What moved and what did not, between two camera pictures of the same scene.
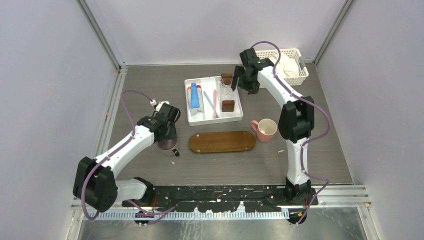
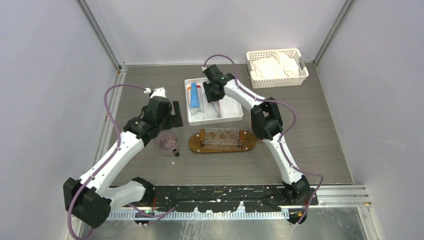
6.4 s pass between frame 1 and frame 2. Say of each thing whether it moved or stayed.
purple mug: stayed
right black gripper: moved
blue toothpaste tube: stayed
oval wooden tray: stayed
